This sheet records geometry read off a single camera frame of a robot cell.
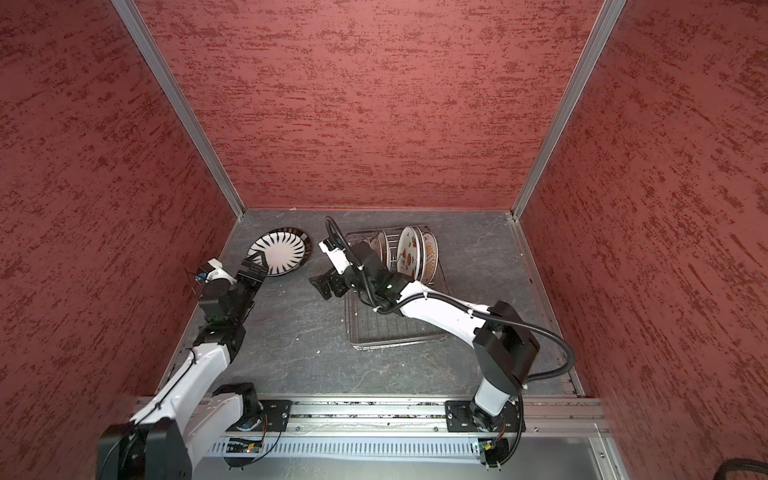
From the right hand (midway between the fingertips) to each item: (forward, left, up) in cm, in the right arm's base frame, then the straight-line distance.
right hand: (324, 274), depth 77 cm
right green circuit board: (-37, -40, -23) cm, 59 cm away
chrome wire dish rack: (-8, -11, -20) cm, 24 cm away
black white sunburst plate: (+25, +31, -18) cm, 43 cm away
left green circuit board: (-36, +21, -24) cm, 48 cm away
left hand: (+5, +18, -2) cm, 19 cm away
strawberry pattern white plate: (+14, -24, -10) cm, 30 cm away
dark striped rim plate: (+25, +21, -20) cm, 38 cm away
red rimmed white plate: (+11, -31, -9) cm, 34 cm away
